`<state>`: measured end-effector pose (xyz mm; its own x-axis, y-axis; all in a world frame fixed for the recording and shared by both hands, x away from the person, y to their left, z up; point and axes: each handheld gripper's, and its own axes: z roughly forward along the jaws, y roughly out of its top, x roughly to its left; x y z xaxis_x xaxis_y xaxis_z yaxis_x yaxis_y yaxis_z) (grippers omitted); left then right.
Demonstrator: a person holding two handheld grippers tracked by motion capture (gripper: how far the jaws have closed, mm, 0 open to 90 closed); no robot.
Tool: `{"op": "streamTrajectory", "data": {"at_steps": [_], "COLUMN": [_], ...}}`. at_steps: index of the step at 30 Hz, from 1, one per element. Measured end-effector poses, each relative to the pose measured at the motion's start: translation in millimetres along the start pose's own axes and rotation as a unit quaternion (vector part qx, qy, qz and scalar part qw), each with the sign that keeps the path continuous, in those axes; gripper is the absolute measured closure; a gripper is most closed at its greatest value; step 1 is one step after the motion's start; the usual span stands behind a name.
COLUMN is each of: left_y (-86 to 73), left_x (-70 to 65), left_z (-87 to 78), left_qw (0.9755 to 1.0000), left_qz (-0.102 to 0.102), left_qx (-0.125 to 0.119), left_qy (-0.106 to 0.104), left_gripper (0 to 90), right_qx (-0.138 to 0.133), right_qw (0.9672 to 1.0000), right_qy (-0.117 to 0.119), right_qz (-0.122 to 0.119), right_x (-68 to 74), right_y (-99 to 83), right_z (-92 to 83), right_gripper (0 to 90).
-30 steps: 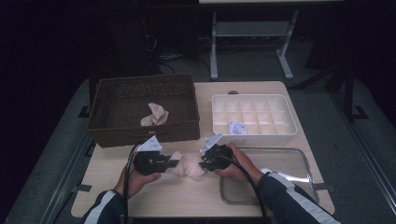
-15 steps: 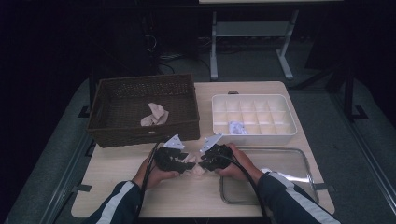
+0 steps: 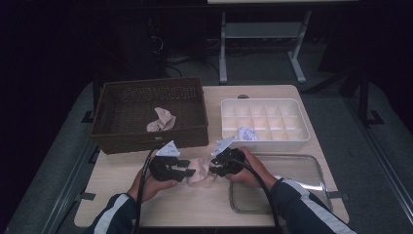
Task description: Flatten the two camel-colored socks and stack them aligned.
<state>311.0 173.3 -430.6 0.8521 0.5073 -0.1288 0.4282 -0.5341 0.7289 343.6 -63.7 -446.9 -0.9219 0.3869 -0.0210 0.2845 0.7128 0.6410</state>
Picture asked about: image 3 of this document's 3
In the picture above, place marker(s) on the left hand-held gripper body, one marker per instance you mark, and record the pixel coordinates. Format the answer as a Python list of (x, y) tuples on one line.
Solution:
[(162, 169)]

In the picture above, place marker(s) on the clear plastic lid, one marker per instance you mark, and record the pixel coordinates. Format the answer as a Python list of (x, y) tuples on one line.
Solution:
[(302, 169)]

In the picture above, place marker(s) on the black metal post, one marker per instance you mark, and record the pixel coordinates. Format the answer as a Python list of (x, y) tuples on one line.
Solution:
[(96, 94)]

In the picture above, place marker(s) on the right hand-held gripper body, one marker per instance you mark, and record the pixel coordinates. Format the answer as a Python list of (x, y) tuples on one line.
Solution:
[(232, 161)]

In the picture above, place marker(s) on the grey metal floor rail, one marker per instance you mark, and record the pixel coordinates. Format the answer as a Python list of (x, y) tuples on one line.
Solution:
[(383, 169), (69, 182)]

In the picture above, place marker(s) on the beige sock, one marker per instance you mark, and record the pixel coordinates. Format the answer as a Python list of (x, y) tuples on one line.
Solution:
[(162, 118), (201, 169)]

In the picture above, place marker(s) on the black metal stand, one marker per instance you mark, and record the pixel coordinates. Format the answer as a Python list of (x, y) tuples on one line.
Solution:
[(363, 97)]

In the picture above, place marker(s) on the person's right hand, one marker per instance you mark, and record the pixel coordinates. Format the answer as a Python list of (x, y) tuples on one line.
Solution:
[(255, 174)]

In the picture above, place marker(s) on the person's left hand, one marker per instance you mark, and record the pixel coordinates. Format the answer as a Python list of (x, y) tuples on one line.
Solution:
[(146, 190)]

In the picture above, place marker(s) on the white metal stand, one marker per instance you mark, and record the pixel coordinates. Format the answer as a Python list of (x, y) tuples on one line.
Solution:
[(259, 30)]

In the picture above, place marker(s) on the grey tape strip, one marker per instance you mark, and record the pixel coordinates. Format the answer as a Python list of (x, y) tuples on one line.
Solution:
[(86, 196), (339, 195)]

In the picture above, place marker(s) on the white compartment organizer box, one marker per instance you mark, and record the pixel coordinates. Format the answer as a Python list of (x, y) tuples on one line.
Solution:
[(269, 120)]

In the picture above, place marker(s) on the dark round table grommet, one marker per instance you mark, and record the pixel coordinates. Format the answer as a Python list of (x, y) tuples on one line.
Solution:
[(243, 96)]

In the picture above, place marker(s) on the white sock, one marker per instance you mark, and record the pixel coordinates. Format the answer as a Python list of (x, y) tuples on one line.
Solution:
[(246, 134)]

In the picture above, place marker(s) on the brown wicker basket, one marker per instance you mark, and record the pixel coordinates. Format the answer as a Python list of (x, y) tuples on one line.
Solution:
[(130, 107)]

